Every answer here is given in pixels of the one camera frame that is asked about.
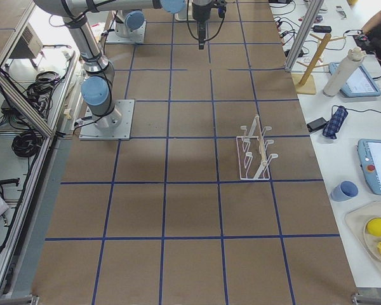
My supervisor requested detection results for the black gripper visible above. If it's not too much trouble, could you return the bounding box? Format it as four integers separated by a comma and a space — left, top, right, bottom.
192, 0, 213, 50

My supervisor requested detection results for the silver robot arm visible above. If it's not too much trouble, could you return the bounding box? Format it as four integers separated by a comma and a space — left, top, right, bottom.
114, 10, 145, 38
35, 1, 215, 140

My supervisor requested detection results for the blue cup on side table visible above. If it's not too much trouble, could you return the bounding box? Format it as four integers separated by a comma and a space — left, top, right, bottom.
330, 180, 359, 201

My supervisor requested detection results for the wooden mug tree stand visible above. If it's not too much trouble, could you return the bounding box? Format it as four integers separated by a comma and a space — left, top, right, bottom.
291, 33, 345, 95

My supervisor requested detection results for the black smartphone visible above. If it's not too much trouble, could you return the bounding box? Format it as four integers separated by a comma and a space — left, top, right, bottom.
307, 117, 328, 133

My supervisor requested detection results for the white cylindrical bottle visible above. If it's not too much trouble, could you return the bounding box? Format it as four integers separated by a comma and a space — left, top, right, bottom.
323, 46, 366, 97

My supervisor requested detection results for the folded blue plaid umbrella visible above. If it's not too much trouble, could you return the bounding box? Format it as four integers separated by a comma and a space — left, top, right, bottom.
323, 106, 348, 140

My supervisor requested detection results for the blue teach pendant tablet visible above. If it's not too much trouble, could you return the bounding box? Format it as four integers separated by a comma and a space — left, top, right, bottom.
339, 65, 381, 98

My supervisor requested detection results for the beige tray with fruit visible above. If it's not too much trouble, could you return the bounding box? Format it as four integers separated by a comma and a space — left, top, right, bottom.
345, 201, 381, 262

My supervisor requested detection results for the yellow lemon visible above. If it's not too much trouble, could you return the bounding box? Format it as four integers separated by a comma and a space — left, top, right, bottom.
366, 218, 381, 237

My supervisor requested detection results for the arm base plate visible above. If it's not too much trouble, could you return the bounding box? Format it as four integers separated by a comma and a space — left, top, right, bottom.
105, 22, 147, 44
79, 100, 135, 140

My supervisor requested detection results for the aluminium frame post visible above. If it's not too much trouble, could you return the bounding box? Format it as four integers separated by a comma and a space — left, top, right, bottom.
284, 0, 324, 72

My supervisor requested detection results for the white wire cup rack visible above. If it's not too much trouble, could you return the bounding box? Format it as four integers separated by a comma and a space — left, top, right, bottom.
236, 114, 278, 181

